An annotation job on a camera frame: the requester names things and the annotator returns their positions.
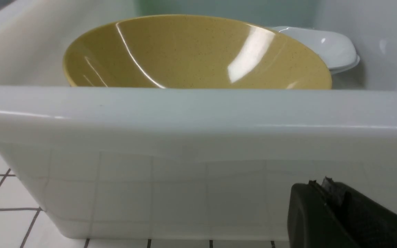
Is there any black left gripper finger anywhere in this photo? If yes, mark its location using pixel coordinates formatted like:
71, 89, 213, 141
287, 177, 397, 248

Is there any yellow noodle bowl in tub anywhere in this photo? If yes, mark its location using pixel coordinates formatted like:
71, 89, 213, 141
62, 14, 333, 90

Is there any white sauce dish in tub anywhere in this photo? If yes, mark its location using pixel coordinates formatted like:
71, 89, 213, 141
271, 26, 360, 75

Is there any large white plastic tub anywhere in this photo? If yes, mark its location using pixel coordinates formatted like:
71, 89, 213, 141
0, 0, 397, 240

